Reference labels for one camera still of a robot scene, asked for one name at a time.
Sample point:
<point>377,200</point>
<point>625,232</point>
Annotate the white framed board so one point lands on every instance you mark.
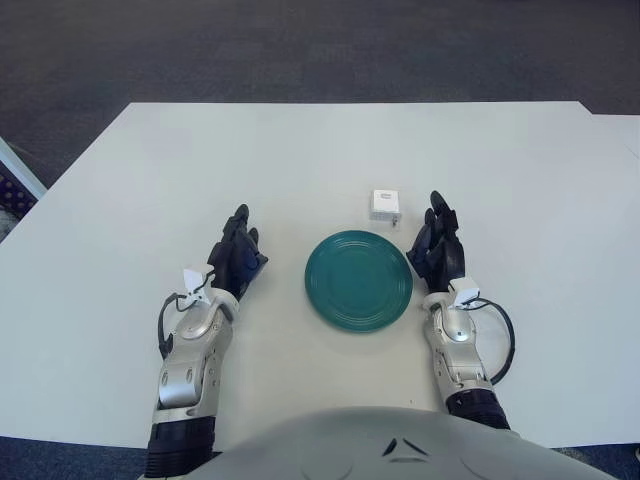
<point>20,172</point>

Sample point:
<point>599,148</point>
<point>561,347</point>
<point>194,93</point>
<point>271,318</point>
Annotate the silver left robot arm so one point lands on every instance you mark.
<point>185,370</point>

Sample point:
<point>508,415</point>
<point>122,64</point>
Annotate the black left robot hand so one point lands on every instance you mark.
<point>232,260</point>

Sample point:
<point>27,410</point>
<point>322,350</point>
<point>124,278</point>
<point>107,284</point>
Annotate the teal round plate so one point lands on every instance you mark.
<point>359,282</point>

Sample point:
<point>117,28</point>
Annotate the grey robot torso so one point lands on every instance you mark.
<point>350,445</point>

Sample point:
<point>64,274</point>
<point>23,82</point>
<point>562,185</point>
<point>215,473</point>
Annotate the white left wrist connector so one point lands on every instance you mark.
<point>191,280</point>

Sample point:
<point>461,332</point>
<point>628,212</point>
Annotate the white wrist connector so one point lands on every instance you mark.
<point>191,280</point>
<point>465,290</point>

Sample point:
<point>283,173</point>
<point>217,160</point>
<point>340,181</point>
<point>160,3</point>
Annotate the purple patterned rug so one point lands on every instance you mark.
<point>15,202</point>

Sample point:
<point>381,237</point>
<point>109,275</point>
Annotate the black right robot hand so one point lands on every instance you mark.
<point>445,255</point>

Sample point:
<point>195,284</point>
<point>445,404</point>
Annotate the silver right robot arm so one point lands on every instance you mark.
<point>457,350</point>

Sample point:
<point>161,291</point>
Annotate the white cube charger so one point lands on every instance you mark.
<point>384,205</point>

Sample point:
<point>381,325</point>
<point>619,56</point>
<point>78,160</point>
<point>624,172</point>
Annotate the white right wrist connector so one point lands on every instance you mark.
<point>465,290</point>

